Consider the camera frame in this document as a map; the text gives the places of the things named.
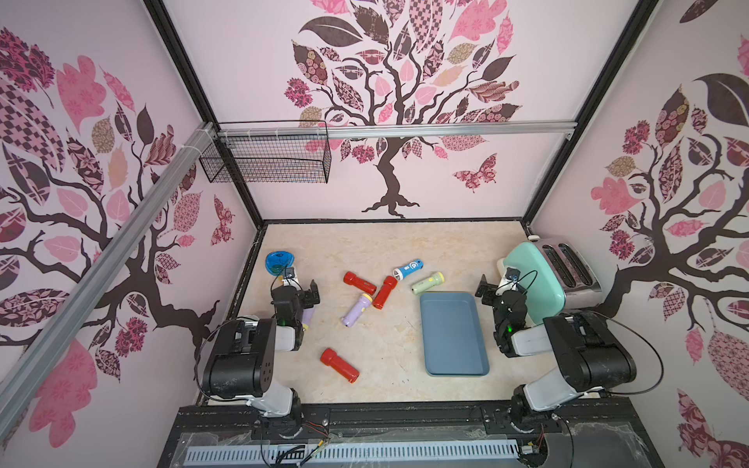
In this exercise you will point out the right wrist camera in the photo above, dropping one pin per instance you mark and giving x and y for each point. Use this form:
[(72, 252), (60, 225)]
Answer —
[(512, 275)]

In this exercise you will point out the purple yellow flashlight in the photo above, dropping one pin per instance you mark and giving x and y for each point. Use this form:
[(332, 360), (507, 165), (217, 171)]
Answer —
[(356, 311)]

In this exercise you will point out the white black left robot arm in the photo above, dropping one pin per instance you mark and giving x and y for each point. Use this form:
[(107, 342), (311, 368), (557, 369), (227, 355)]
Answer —
[(240, 366)]

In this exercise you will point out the black wire basket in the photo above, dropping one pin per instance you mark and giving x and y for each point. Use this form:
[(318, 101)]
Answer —
[(269, 151)]

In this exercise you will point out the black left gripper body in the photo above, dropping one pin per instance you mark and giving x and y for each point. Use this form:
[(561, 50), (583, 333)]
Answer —
[(307, 300)]

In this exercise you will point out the blue lidded snack cup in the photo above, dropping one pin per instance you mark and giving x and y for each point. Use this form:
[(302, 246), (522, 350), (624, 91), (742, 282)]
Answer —
[(277, 262)]

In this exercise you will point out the blue plastic tray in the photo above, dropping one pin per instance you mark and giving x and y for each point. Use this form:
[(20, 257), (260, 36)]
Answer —
[(453, 341)]

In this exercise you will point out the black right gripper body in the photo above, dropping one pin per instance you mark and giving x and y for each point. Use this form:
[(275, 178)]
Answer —
[(496, 292)]

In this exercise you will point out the aluminium frame rail left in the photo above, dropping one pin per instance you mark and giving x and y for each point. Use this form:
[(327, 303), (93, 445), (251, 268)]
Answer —
[(20, 385)]

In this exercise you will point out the green yellow flashlight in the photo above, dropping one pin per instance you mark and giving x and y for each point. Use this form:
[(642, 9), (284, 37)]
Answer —
[(434, 280)]

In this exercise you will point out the white slotted cable duct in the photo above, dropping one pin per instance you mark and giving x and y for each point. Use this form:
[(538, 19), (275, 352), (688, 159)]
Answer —
[(349, 454)]

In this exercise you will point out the aluminium frame rail back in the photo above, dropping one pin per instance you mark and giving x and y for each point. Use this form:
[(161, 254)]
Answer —
[(398, 131)]

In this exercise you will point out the blue white flashlight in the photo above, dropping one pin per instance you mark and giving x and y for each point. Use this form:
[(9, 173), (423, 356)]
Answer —
[(400, 273)]

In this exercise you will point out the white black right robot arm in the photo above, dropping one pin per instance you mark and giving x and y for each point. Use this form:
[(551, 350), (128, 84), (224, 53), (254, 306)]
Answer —
[(587, 355)]

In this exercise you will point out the mint green toaster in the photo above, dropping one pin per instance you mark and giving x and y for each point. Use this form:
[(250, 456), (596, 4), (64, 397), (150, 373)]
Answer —
[(555, 276)]

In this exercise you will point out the red flashlight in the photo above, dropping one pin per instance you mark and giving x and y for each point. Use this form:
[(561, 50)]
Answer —
[(388, 286), (331, 359), (351, 279)]

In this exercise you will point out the aluminium frame rail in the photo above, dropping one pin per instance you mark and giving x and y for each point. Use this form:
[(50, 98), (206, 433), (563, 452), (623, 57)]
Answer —
[(20, 385), (398, 131)]

